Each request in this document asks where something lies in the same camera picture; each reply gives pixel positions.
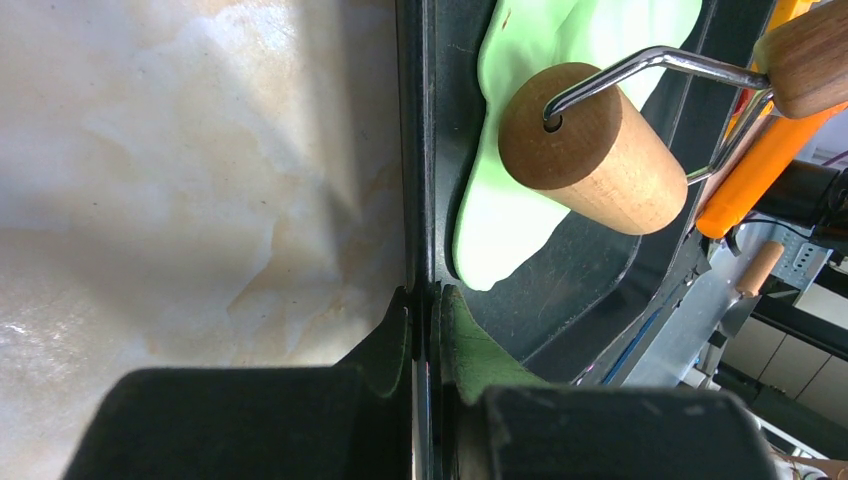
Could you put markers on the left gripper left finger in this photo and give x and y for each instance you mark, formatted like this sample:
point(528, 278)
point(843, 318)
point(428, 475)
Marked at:
point(350, 420)

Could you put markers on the black baking tray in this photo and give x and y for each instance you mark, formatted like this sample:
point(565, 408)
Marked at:
point(574, 307)

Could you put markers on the green dough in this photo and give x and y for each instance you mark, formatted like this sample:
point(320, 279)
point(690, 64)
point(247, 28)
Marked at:
point(501, 224)

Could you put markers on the orange handled tool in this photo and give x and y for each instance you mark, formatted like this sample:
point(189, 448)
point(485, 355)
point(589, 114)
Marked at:
point(758, 169)

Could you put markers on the wooden dough roller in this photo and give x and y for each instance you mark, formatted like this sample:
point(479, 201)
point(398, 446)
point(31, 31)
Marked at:
point(572, 135)

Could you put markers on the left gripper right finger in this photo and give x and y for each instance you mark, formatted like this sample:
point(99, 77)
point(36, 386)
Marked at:
point(493, 419)

